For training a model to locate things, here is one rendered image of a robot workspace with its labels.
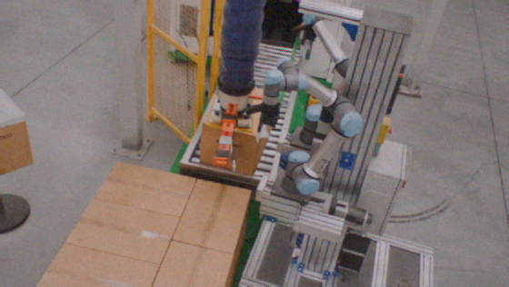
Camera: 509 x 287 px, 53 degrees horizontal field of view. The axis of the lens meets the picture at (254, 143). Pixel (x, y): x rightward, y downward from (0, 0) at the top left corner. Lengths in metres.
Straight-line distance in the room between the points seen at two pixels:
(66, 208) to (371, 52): 2.70
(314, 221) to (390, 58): 0.98
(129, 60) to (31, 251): 1.61
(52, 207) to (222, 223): 1.52
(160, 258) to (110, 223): 0.42
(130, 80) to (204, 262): 1.82
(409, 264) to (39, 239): 2.69
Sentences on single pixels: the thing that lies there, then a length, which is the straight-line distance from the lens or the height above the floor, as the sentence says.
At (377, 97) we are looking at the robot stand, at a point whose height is 1.66.
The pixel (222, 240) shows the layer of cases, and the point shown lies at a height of 0.54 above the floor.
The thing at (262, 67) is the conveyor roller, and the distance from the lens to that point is 5.12.
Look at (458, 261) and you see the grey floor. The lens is 4.46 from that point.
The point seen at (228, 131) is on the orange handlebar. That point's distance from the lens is 2.91.
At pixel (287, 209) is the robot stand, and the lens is 3.02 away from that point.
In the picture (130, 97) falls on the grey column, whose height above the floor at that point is 0.58.
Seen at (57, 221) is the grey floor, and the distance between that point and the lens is 4.21.
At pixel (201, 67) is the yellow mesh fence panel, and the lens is 4.11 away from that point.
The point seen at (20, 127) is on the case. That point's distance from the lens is 3.56.
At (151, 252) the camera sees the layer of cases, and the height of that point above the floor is 0.54.
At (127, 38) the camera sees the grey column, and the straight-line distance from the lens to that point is 4.16.
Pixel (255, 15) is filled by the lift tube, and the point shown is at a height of 1.86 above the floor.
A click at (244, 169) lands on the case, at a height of 0.64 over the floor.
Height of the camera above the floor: 3.00
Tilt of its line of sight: 37 degrees down
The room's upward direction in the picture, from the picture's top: 9 degrees clockwise
